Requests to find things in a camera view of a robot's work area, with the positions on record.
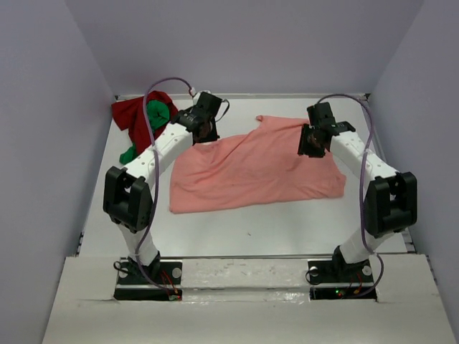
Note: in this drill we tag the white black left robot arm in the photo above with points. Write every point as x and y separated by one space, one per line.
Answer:
130 194

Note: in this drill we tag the pink t shirt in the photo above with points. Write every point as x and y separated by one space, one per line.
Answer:
260 167

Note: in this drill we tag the dark red t shirt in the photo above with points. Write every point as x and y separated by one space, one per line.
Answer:
118 107

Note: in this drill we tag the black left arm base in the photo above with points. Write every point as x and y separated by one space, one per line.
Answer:
131 285

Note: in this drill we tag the green t shirt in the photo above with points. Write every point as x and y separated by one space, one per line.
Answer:
133 120

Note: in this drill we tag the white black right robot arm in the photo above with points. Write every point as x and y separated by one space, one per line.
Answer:
387 197

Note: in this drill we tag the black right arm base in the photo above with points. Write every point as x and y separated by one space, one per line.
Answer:
326 284

